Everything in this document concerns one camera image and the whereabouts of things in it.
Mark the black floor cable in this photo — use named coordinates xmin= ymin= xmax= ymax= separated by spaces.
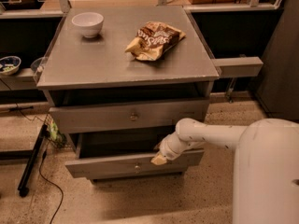
xmin=0 ymin=77 xmax=64 ymax=224

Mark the grey drawer cabinet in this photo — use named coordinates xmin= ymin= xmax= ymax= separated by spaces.
xmin=36 ymin=5 xmax=221 ymax=184

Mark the grey bottom drawer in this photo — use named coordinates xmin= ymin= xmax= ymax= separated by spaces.
xmin=88 ymin=171 xmax=186 ymax=183

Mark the white ceramic bowl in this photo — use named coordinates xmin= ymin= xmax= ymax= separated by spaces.
xmin=72 ymin=12 xmax=104 ymax=38

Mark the grey side shelf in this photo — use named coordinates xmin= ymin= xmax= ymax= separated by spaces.
xmin=0 ymin=68 xmax=36 ymax=91

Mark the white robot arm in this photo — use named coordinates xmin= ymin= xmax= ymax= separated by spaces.
xmin=151 ymin=119 xmax=299 ymax=224

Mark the grey drawer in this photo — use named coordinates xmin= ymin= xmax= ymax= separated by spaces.
xmin=88 ymin=171 xmax=186 ymax=183
xmin=65 ymin=126 xmax=204 ymax=179
xmin=50 ymin=98 xmax=209 ymax=133

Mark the grey side bar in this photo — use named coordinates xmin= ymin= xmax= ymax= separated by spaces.
xmin=212 ymin=57 xmax=263 ymax=78

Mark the grey top drawer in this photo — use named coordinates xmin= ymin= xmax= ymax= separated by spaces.
xmin=50 ymin=98 xmax=209 ymax=133

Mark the blue patterned bowl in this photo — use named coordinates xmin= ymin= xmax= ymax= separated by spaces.
xmin=0 ymin=56 xmax=21 ymax=76

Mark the black metal leg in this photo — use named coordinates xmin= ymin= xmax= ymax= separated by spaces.
xmin=18 ymin=124 xmax=47 ymax=197

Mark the brown chip bag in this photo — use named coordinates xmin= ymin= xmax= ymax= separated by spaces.
xmin=125 ymin=21 xmax=186 ymax=61

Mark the green packet in basket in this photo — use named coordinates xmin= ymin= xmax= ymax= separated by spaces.
xmin=49 ymin=120 xmax=65 ymax=145

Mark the clear glass cup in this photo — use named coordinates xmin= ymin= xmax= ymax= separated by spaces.
xmin=30 ymin=57 xmax=47 ymax=73

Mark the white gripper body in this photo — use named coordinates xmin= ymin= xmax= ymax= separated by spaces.
xmin=159 ymin=133 xmax=190 ymax=161

